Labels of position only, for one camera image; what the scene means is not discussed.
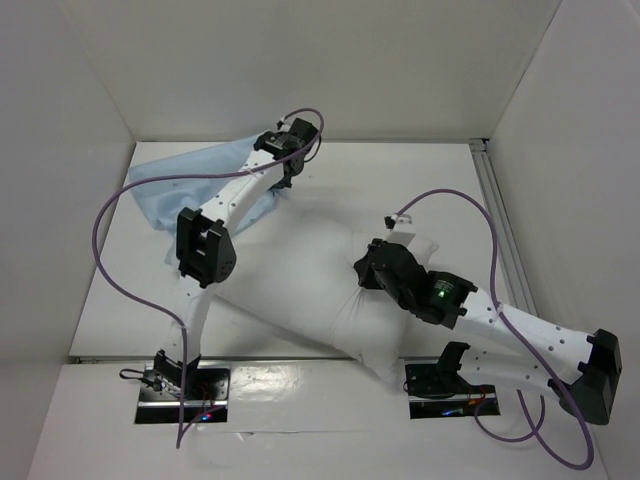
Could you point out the light blue pillowcase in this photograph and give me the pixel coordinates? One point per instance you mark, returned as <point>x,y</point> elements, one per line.
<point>160,202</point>

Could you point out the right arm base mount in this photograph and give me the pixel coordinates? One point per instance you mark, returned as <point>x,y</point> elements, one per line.
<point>432,397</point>

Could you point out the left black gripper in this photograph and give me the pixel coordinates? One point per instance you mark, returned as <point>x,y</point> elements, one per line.
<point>283,183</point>

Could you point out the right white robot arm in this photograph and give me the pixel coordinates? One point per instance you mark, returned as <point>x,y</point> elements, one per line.
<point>581,370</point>

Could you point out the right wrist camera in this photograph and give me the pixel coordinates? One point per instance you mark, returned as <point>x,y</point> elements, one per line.
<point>400,229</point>

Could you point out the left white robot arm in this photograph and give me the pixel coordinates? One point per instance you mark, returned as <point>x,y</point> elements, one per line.
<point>204,249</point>

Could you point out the white pillow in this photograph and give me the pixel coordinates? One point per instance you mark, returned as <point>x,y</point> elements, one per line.
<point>301,278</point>

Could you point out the aluminium frame rail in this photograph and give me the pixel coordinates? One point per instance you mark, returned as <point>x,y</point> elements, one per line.
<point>511,264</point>

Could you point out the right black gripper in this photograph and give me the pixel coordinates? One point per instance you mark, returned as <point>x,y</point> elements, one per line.
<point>370,273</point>

